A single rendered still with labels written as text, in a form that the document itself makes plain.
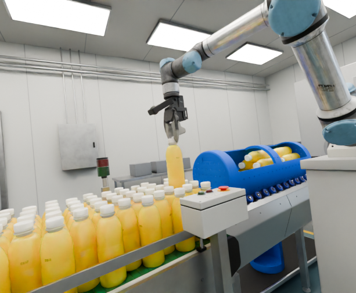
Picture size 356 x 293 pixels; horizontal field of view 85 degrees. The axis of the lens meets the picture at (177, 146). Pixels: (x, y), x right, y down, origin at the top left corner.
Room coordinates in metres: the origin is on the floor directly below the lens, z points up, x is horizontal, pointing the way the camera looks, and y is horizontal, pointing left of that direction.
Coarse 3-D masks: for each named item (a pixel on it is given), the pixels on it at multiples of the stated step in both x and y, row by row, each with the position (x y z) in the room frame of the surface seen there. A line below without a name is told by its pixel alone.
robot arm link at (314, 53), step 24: (288, 0) 0.48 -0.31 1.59; (312, 0) 0.45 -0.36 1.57; (288, 24) 0.50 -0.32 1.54; (312, 24) 0.49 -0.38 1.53; (312, 48) 0.54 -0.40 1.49; (312, 72) 0.58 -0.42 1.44; (336, 72) 0.56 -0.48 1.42; (336, 96) 0.59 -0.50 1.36; (336, 120) 0.62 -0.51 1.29; (336, 144) 0.67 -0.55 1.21
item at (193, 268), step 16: (192, 256) 0.65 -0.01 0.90; (208, 256) 0.69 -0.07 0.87; (160, 272) 0.59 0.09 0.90; (176, 272) 0.61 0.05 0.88; (192, 272) 0.64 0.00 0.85; (208, 272) 0.68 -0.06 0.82; (128, 288) 0.53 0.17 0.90; (144, 288) 0.55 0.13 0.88; (160, 288) 0.58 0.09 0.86; (176, 288) 0.61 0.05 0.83; (192, 288) 0.64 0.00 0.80; (208, 288) 0.68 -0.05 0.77
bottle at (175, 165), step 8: (168, 144) 0.83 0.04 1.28; (176, 144) 0.84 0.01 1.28; (168, 152) 0.82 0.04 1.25; (176, 152) 0.81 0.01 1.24; (168, 160) 0.82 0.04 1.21; (176, 160) 0.81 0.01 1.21; (168, 168) 0.82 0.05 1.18; (176, 168) 0.81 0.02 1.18; (168, 176) 0.82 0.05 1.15; (176, 176) 0.81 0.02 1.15; (184, 176) 0.83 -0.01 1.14; (168, 184) 0.83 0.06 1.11; (176, 184) 0.81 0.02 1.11
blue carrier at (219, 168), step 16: (288, 144) 1.51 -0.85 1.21; (208, 160) 1.01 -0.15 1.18; (224, 160) 0.93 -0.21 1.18; (240, 160) 1.37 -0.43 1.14; (272, 160) 1.15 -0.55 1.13; (288, 160) 1.21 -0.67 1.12; (208, 176) 1.02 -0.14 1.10; (224, 176) 0.93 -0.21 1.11; (240, 176) 0.94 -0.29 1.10; (256, 176) 1.02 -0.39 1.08; (272, 176) 1.11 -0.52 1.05; (288, 176) 1.24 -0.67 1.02
